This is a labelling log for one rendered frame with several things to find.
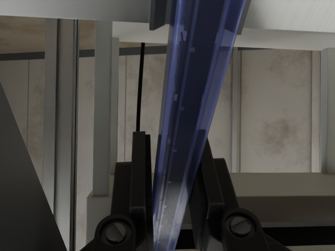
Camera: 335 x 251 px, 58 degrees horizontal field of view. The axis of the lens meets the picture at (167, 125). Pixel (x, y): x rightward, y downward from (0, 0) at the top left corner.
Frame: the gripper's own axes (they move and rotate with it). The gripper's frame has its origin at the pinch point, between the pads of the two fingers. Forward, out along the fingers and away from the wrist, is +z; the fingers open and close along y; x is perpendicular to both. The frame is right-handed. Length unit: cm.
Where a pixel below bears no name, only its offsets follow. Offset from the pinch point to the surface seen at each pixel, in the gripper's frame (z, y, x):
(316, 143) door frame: 193, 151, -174
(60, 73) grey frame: 31.7, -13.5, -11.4
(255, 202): 28, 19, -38
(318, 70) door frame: 235, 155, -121
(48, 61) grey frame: 31.9, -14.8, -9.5
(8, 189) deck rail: 3.2, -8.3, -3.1
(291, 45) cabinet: 74, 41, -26
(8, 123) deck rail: 5.2, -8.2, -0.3
